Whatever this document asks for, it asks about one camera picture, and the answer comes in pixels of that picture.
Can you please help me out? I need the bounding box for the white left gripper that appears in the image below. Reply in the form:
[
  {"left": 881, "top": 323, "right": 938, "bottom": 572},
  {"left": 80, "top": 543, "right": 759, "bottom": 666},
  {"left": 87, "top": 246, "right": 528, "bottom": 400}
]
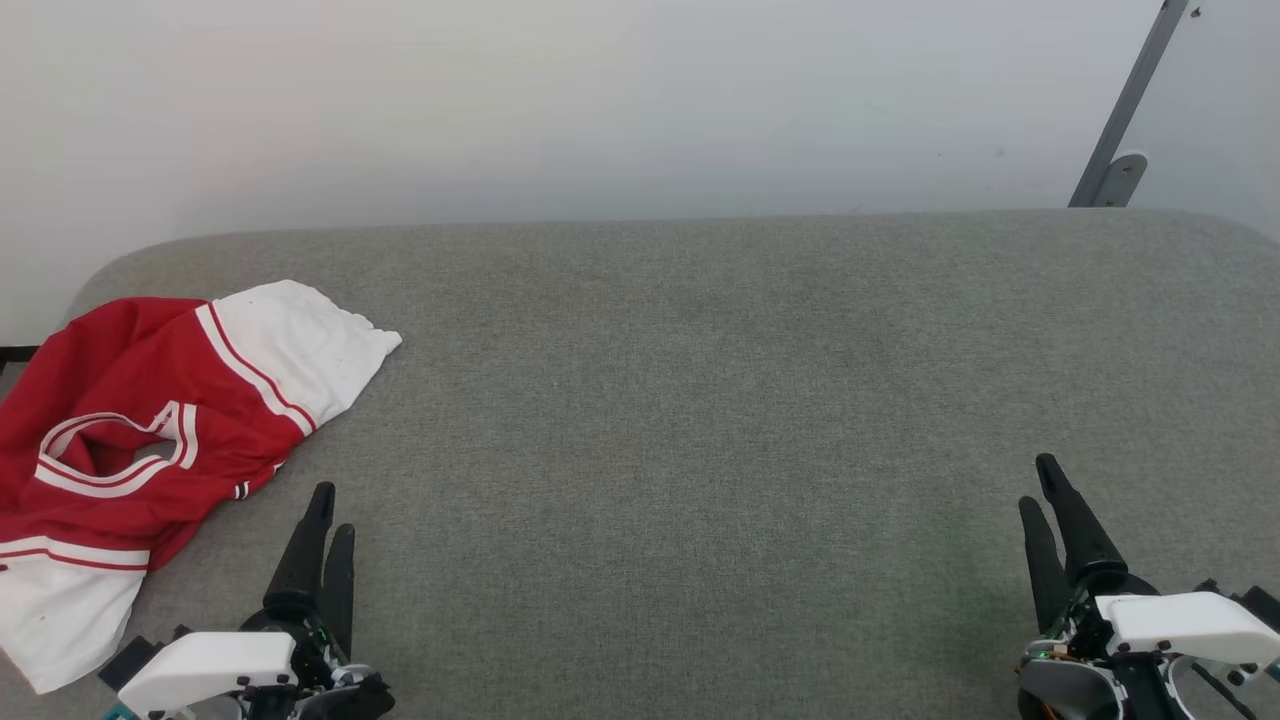
[{"left": 104, "top": 482, "right": 397, "bottom": 720}]

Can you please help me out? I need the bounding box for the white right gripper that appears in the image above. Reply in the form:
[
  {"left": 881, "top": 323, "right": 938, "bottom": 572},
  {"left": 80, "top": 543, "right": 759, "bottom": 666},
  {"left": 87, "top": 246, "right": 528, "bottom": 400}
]
[{"left": 1017, "top": 453, "right": 1280, "bottom": 720}]

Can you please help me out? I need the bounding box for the red and white jersey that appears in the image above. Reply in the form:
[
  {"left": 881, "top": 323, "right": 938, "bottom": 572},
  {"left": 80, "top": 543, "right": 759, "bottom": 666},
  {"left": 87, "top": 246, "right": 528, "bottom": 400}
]
[{"left": 0, "top": 280, "right": 403, "bottom": 695}]

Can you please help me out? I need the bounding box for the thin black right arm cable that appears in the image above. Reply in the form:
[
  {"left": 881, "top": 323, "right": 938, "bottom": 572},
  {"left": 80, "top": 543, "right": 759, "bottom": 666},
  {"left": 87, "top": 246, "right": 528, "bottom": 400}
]
[{"left": 1188, "top": 660, "right": 1259, "bottom": 720}]

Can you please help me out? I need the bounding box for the grey metal post with foot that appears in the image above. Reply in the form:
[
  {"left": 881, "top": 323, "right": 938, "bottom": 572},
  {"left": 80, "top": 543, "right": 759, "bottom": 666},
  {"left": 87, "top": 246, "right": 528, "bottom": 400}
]
[{"left": 1068, "top": 0, "right": 1191, "bottom": 209}]

